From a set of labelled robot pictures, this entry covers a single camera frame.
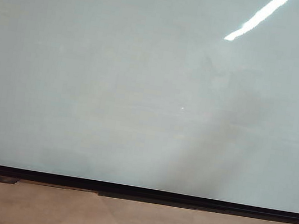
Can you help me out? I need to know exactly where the large white glass whiteboard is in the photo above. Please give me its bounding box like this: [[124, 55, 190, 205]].
[[0, 0, 299, 224]]

